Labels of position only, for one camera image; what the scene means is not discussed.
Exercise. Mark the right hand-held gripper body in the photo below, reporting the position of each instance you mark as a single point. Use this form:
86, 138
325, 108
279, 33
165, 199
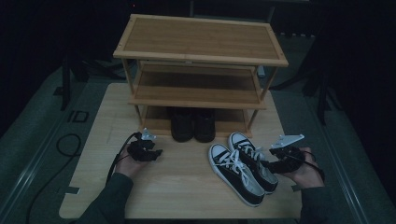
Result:
289, 158

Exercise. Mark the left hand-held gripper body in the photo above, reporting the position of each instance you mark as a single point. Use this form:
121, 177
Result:
138, 152

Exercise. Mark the person's left hand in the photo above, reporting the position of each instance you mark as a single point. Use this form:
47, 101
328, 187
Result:
129, 165

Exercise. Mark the wooden three-tier shoe rack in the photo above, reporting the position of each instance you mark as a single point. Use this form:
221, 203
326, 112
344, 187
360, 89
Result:
199, 37

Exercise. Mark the person's right hand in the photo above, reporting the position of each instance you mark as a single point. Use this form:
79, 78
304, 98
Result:
311, 174

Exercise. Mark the black metal stand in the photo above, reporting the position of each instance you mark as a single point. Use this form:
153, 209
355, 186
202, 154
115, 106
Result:
322, 102
65, 87

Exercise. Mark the black leather shoe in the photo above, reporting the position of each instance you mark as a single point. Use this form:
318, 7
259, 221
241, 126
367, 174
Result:
182, 127
205, 127

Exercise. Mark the black canvas sneaker white laces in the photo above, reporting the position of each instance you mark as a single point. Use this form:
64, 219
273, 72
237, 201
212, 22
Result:
264, 179
236, 183

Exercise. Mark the small grey block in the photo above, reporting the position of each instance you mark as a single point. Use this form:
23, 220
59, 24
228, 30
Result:
261, 72

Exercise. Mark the black tripod leg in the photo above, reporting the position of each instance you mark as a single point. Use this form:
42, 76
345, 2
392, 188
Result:
289, 81

